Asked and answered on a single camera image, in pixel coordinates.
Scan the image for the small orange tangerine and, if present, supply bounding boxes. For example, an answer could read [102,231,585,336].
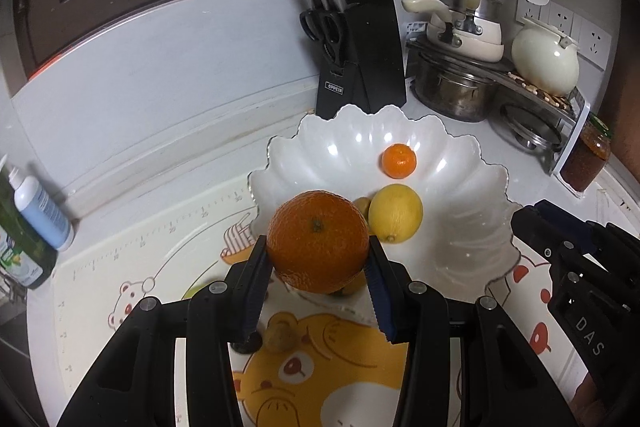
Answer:
[382,143,417,178]

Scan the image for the green dish soap bottle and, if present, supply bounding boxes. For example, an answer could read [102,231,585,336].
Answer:
[0,154,57,291]

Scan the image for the cream white kettle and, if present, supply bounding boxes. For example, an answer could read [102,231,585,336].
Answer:
[511,19,581,98]

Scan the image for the blue pump lotion bottle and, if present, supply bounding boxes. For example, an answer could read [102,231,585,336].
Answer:
[7,167,75,252]

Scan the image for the yellow lemon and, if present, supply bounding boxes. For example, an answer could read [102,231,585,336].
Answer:
[368,184,424,244]

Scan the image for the glass jar of chili sauce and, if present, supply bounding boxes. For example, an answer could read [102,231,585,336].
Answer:
[559,113,614,193]

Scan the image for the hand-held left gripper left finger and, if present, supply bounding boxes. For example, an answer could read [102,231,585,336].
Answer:
[50,234,274,427]

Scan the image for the steel pot lid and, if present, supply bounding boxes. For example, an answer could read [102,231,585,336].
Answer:
[500,102,564,153]

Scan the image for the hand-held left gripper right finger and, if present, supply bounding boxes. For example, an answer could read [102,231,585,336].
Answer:
[364,237,567,427]

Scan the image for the brown panel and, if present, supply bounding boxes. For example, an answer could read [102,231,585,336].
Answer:
[597,0,640,168]

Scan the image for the black kitchen scissors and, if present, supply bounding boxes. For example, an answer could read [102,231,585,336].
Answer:
[300,8,352,68]

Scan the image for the steel pot rack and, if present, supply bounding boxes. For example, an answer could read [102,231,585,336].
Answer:
[406,39,592,178]

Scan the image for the yellow-brown mango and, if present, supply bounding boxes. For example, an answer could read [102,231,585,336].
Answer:
[327,274,369,298]

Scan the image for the black knife block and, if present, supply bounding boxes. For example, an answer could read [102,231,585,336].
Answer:
[315,0,408,118]

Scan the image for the dark grape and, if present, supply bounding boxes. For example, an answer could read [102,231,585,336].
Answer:
[231,332,263,355]

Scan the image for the small steel pot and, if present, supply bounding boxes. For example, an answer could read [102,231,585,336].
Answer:
[437,0,502,24]

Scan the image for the small brown nut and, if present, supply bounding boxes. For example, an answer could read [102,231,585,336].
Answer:
[263,324,297,353]

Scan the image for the white wall outlets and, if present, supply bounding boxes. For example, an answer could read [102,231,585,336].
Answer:
[515,0,612,70]

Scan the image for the large steel pot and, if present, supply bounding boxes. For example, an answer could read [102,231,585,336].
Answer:
[410,49,501,124]

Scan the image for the large orange tangerine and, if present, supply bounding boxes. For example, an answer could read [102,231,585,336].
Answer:
[266,190,371,294]

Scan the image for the person's right hand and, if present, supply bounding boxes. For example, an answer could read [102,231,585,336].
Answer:
[569,369,617,419]

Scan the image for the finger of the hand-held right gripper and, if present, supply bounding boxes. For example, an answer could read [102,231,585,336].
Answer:
[511,205,593,269]
[533,199,603,240]

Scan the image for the printed bear silicone mat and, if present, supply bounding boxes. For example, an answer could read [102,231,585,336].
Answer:
[52,172,592,427]

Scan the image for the white scalloped bowl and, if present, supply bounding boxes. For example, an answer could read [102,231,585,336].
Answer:
[248,103,524,294]

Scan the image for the stacked cream pans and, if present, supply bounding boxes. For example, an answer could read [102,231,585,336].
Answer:
[402,0,505,62]

